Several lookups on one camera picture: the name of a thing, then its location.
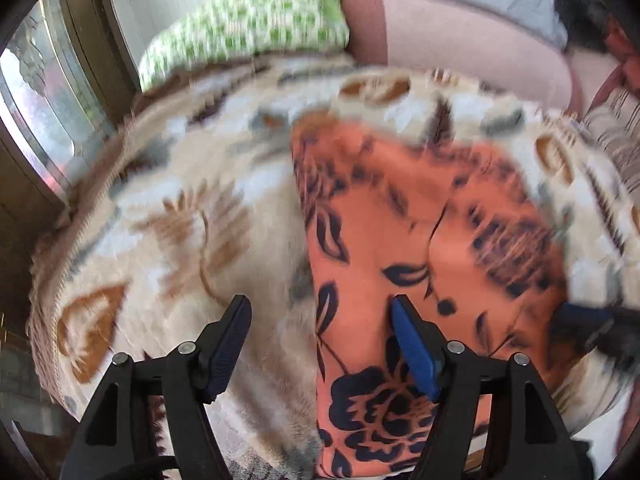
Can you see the wooden door with glass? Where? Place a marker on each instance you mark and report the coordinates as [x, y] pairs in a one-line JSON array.
[[66, 82]]

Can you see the green white checkered pillow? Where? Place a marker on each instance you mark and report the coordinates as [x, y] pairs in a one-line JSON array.
[[220, 31]]

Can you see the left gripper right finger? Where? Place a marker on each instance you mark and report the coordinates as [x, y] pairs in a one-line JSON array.
[[526, 438]]

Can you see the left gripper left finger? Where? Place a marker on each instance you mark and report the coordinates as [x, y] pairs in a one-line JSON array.
[[148, 417]]

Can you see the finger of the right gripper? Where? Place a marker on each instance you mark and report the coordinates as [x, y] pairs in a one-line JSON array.
[[587, 324], [620, 346]]

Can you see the beige leaf-print blanket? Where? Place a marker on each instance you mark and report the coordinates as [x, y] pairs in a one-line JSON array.
[[196, 201]]

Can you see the pink bolster pillow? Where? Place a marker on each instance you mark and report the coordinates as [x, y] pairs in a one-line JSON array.
[[448, 34]]

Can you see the striped beige pillow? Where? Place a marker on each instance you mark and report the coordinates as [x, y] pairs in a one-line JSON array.
[[614, 128]]

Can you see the orange floral garment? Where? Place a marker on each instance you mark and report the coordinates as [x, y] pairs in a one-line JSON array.
[[449, 226]]

